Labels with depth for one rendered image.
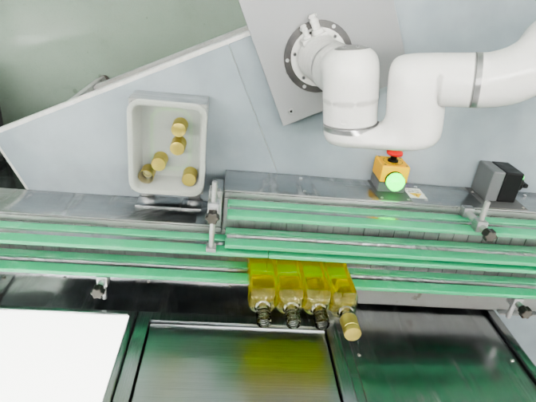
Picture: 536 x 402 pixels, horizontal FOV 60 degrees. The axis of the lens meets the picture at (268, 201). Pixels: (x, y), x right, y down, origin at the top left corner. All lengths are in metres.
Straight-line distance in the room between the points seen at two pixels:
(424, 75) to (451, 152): 0.53
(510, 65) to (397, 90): 0.16
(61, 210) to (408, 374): 0.88
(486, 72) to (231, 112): 0.59
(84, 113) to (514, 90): 0.89
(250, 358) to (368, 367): 0.28
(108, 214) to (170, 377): 0.41
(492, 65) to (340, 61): 0.22
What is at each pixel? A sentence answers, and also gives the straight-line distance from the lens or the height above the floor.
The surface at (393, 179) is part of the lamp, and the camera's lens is 1.14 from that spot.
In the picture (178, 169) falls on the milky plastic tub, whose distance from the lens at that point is 1.17.
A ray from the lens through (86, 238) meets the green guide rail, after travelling 1.10.
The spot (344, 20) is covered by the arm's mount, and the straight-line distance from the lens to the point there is 1.09.
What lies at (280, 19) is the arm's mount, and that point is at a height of 0.78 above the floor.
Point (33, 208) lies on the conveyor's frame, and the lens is 1.21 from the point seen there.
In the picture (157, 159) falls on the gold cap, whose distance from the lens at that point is 1.12.
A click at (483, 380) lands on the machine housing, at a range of 1.22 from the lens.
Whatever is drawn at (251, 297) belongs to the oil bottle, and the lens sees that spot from 0.96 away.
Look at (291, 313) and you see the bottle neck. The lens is 0.94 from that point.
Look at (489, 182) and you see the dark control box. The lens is 1.27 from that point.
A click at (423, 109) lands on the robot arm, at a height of 1.14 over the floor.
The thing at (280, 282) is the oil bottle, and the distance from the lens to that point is 0.99.
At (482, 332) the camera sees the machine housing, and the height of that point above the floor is 0.96.
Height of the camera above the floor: 1.84
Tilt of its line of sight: 63 degrees down
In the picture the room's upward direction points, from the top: 173 degrees clockwise
